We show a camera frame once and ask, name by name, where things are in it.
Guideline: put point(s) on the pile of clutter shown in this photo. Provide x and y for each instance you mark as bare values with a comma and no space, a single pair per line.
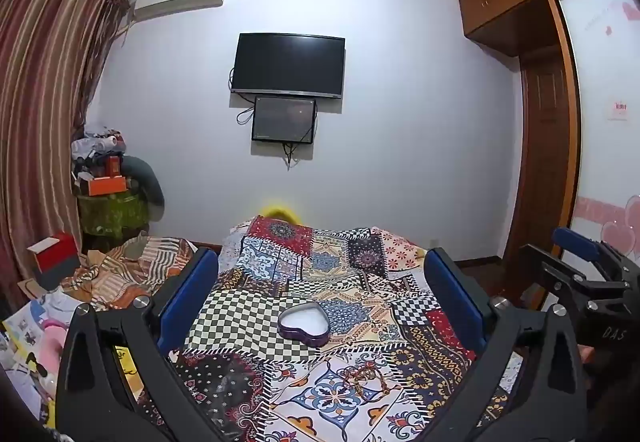
97,152

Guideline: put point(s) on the green cloth-covered stand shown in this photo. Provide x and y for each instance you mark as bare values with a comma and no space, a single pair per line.
112,217

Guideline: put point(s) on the colourful printed paper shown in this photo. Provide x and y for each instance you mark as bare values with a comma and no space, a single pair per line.
25,327

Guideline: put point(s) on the black wall television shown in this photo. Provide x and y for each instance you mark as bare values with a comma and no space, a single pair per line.
287,64

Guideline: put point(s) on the orange box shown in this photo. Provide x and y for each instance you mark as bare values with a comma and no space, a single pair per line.
102,185

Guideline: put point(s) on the grey cushion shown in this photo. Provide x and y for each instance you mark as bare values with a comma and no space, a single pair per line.
147,182

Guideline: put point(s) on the orange striped blanket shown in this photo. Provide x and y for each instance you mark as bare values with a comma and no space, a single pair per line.
130,262

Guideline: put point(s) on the yellow soft item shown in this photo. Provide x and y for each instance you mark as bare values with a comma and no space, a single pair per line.
280,212

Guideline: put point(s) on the brown striped curtain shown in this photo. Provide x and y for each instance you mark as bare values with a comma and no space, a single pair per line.
45,97

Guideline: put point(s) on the patchwork printed blanket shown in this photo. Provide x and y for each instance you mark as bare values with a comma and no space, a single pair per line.
300,262

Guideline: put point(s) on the red and white box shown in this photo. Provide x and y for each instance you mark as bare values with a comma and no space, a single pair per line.
55,257

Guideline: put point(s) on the small black wall monitor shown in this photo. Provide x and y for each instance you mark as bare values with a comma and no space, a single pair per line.
282,119

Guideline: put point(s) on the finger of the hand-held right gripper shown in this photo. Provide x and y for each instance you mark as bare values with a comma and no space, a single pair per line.
550,272
575,242

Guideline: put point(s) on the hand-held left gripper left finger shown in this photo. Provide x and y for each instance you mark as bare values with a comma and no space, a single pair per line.
187,294

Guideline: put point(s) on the purple heart-shaped box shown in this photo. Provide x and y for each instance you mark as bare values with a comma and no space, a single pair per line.
302,319

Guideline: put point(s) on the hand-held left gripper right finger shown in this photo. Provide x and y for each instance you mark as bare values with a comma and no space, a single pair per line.
455,297

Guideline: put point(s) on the yellow printed cloth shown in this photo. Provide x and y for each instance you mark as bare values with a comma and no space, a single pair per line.
125,367

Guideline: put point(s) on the pink soft item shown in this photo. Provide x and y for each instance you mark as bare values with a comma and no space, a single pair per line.
47,347

